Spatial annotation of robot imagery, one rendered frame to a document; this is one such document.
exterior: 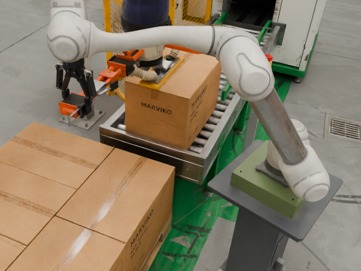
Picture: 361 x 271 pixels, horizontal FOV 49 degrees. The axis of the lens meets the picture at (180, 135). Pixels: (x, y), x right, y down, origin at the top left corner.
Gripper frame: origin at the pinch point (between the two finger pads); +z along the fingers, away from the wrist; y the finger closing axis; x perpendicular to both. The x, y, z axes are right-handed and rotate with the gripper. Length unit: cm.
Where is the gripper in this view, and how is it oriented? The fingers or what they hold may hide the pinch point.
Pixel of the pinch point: (77, 103)
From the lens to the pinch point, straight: 151.1
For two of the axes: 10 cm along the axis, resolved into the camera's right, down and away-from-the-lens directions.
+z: -0.7, 8.0, 6.0
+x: -3.7, 5.4, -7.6
